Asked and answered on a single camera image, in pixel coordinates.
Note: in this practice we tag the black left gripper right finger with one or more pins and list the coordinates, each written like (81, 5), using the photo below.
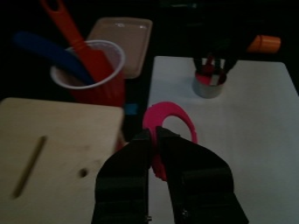
(201, 186)

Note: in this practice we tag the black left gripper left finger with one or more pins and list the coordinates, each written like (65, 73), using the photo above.
(120, 180)

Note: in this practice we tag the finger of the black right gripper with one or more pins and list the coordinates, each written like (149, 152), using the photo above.
(197, 66)
(221, 71)

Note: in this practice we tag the wooden drawer box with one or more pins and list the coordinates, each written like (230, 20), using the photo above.
(57, 163)

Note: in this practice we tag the orange cylinder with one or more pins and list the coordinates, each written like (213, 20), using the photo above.
(265, 44)

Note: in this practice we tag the beige rectangular plastic tray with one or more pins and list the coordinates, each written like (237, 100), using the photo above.
(124, 38)

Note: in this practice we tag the white cutting board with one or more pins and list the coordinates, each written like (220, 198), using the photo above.
(252, 131)

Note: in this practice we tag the blue tape piece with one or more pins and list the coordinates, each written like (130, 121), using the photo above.
(130, 109)

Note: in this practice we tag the red plastic cup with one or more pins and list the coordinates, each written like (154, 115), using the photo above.
(101, 96)

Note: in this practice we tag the red plastic spatula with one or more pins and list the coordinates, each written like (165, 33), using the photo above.
(77, 40)

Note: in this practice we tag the blue plastic spatula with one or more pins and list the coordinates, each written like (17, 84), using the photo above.
(50, 51)

